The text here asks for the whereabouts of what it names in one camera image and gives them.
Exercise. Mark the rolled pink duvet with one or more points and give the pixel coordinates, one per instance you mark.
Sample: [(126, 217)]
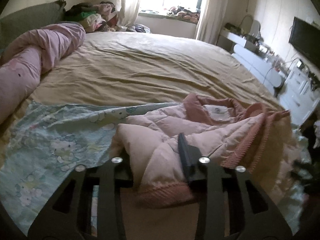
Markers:
[(31, 55)]

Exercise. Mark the grey green headboard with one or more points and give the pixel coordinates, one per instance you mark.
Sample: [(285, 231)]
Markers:
[(34, 17)]

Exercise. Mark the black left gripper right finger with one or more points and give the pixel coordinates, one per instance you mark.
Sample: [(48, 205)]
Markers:
[(231, 206)]

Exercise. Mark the clothes on window sill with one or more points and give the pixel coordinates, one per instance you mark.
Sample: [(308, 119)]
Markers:
[(183, 14)]

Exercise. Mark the black wall television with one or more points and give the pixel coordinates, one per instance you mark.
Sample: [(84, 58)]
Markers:
[(305, 39)]

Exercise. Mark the pink quilted jacket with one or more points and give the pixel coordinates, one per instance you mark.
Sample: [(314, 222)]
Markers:
[(229, 134)]

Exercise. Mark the cream curtain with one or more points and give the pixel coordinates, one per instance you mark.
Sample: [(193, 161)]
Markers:
[(127, 12), (211, 20)]

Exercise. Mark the right cream curtain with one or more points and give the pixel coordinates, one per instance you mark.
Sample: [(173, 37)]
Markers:
[(211, 20)]

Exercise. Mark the white rounded dressing table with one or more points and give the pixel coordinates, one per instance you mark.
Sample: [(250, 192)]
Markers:
[(244, 51)]

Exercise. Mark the white chest of drawers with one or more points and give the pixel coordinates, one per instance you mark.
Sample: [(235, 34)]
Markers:
[(297, 96)]

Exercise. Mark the left cream curtain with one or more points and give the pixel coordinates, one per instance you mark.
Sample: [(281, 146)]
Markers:
[(127, 12)]

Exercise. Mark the tan bed sheet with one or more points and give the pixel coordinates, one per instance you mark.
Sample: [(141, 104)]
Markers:
[(129, 69)]

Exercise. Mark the pile of clothes by wall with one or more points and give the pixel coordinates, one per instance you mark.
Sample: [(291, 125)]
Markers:
[(100, 17)]

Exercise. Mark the cartoon print blue blanket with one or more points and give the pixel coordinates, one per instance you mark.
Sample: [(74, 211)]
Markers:
[(48, 143)]

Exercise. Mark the heart shaped vanity mirror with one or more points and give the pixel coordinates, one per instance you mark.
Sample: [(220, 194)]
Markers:
[(250, 26)]

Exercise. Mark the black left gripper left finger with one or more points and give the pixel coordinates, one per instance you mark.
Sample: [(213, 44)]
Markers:
[(87, 204)]

